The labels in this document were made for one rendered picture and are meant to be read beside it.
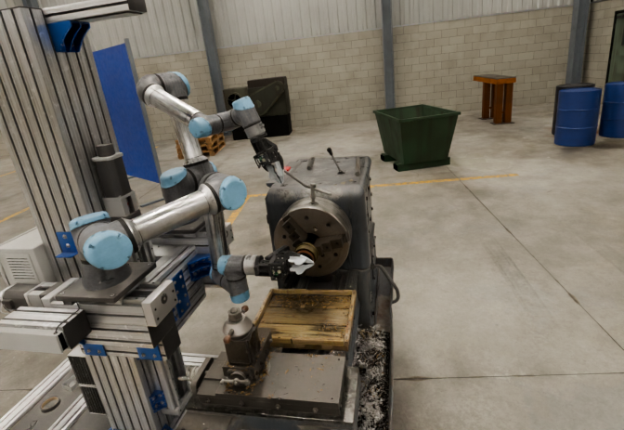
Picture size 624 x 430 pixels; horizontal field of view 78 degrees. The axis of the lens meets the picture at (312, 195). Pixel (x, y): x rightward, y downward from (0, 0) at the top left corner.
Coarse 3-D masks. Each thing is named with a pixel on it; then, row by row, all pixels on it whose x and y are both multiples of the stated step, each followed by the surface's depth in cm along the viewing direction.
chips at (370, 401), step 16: (368, 336) 178; (384, 336) 177; (368, 352) 163; (384, 352) 167; (368, 368) 158; (384, 368) 158; (368, 384) 148; (384, 384) 150; (368, 400) 143; (384, 400) 144; (368, 416) 135; (384, 416) 139
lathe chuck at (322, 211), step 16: (304, 208) 153; (320, 208) 152; (336, 208) 159; (304, 224) 155; (320, 224) 154; (336, 224) 152; (288, 240) 159; (320, 256) 159; (336, 256) 157; (320, 272) 161
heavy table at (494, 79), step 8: (480, 80) 936; (488, 80) 882; (496, 80) 839; (504, 80) 834; (512, 80) 833; (488, 88) 920; (496, 88) 850; (504, 88) 854; (512, 88) 844; (488, 96) 926; (496, 96) 853; (504, 96) 858; (512, 96) 849; (488, 104) 933; (496, 104) 857; (504, 104) 861; (512, 104) 855; (488, 112) 939; (496, 112) 863; (504, 112) 865; (496, 120) 868; (504, 120) 868
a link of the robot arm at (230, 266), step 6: (222, 258) 146; (228, 258) 145; (234, 258) 145; (240, 258) 144; (222, 264) 144; (228, 264) 144; (234, 264) 143; (240, 264) 143; (222, 270) 145; (228, 270) 144; (234, 270) 144; (240, 270) 143; (228, 276) 145; (234, 276) 145; (240, 276) 146
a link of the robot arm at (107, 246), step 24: (192, 192) 132; (216, 192) 131; (240, 192) 136; (144, 216) 120; (168, 216) 122; (192, 216) 128; (96, 240) 108; (120, 240) 111; (144, 240) 119; (96, 264) 109; (120, 264) 112
